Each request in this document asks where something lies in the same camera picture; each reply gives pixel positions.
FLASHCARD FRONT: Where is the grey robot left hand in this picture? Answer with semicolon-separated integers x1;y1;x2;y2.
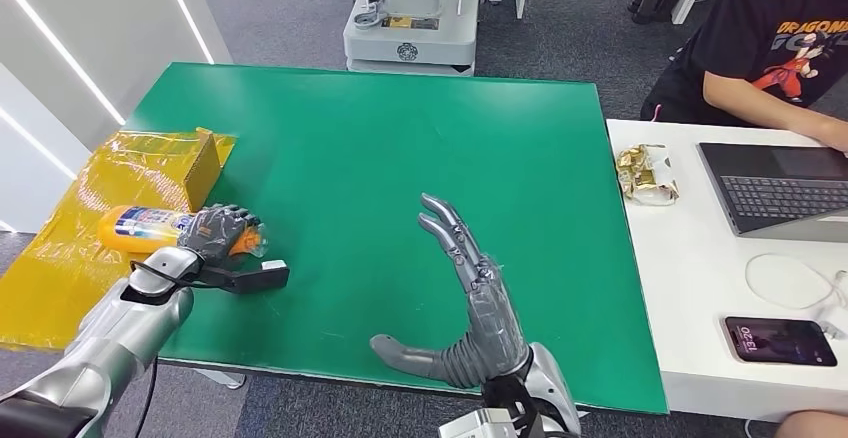
177;204;261;268

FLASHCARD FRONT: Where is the black smartphone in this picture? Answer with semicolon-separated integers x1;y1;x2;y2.
723;316;839;369

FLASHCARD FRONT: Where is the person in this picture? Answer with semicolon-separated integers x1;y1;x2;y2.
640;0;848;153

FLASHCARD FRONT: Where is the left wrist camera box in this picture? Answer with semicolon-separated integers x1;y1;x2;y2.
197;259;291;296

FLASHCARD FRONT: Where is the white cable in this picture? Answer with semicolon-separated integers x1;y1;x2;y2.
744;253;848;312

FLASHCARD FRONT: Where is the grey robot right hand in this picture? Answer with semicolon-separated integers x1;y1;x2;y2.
369;193;532;391

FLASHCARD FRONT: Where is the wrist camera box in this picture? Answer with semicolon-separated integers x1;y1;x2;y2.
437;408;519;438
197;259;291;296

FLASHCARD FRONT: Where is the yellow taped cardboard box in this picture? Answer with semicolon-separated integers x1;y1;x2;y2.
0;127;238;352

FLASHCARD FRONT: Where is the grey laptop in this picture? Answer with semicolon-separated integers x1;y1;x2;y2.
697;142;848;244

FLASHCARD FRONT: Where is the person's knee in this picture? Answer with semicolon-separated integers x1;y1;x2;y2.
780;411;848;438

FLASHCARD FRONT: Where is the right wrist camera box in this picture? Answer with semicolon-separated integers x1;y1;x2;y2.
437;408;519;438

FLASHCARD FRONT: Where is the white charger adapter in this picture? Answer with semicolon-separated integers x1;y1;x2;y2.
816;317;848;342

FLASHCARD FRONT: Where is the orange plastic bottle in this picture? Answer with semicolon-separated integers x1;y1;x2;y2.
97;205;270;259

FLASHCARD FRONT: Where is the gold foil wrapper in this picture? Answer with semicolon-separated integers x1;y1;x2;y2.
615;143;682;208

